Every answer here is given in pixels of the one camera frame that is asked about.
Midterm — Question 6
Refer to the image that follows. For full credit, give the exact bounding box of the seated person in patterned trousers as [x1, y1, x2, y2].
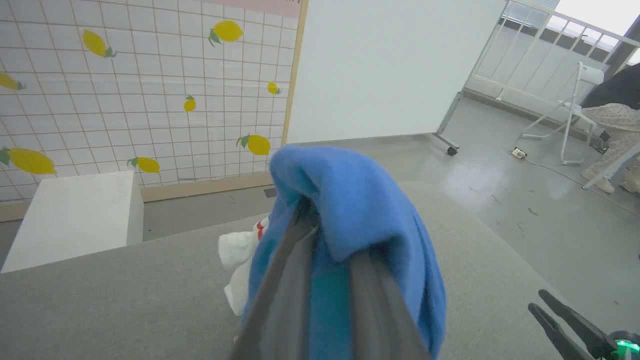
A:
[580, 62, 640, 196]

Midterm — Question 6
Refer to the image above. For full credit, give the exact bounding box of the blue T-shirt with white sleeves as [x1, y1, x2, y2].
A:
[218, 144, 447, 360]

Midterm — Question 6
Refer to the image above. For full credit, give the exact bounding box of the lemon print tiled wall panel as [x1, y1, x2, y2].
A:
[0, 0, 309, 223]

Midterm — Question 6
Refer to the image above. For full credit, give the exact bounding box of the white rectangular box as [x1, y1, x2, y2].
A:
[0, 170, 145, 274]

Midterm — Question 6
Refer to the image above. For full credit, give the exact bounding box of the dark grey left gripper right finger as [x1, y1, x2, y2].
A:
[350, 250, 433, 360]

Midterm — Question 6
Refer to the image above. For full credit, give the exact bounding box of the grey metal bar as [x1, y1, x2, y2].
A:
[581, 144, 640, 191]

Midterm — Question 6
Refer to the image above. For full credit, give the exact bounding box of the white rolling partition board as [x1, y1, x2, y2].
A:
[286, 0, 508, 157]

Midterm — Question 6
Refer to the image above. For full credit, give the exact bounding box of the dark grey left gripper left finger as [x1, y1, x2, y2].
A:
[230, 199, 320, 360]

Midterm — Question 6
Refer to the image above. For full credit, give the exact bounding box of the thin grey floor cable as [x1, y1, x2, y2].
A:
[524, 155, 640, 219]

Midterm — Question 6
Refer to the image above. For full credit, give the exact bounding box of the white metal railing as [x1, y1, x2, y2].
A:
[464, 0, 640, 127]

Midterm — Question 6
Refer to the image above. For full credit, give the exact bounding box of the white folding chair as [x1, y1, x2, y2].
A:
[520, 61, 606, 166]

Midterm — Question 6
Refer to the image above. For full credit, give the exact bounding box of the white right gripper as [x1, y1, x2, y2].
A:
[528, 290, 640, 360]

